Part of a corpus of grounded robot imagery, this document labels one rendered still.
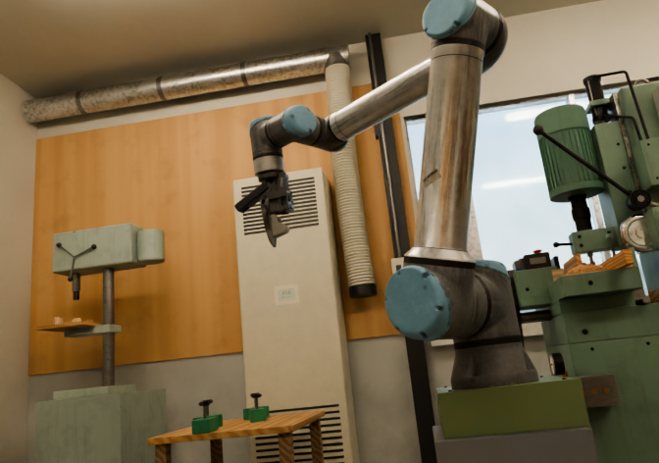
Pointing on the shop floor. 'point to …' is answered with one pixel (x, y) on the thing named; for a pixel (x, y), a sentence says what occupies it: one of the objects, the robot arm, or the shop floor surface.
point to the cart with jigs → (201, 427)
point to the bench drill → (112, 442)
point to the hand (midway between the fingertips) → (271, 243)
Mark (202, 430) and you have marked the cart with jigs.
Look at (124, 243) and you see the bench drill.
